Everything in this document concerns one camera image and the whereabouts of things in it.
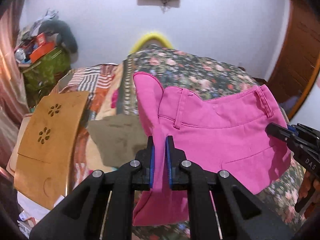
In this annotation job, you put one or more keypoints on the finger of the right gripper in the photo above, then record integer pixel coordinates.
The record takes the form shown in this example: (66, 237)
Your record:
(279, 132)

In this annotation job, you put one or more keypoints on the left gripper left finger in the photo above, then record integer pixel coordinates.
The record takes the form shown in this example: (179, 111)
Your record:
(101, 206)

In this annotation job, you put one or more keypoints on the olive green cloth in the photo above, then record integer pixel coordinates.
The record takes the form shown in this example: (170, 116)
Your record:
(117, 138)

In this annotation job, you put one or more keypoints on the pink pants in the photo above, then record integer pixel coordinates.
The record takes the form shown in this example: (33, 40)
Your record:
(226, 133)

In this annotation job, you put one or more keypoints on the striped patchwork quilt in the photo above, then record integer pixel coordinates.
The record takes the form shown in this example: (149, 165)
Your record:
(102, 82)

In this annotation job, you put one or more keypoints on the orange box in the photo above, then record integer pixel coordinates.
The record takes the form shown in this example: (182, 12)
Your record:
(44, 46)

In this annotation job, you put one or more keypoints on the pink striped curtain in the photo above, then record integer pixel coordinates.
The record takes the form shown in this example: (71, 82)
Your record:
(13, 98)

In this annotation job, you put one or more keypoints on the green patterned bag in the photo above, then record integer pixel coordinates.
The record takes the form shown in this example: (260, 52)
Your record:
(42, 76)

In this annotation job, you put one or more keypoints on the wooden door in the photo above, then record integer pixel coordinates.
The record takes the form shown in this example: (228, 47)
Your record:
(299, 53)

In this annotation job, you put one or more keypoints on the floral green bedspread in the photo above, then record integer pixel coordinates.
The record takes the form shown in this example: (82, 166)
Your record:
(209, 79)

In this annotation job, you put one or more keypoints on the wooden framed mirror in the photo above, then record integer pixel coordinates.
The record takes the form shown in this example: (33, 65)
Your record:
(306, 109)

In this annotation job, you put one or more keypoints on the yellow pillow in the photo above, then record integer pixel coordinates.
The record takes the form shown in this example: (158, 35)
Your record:
(151, 38)

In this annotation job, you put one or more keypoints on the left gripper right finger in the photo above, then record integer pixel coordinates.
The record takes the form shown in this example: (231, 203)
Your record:
(219, 206)

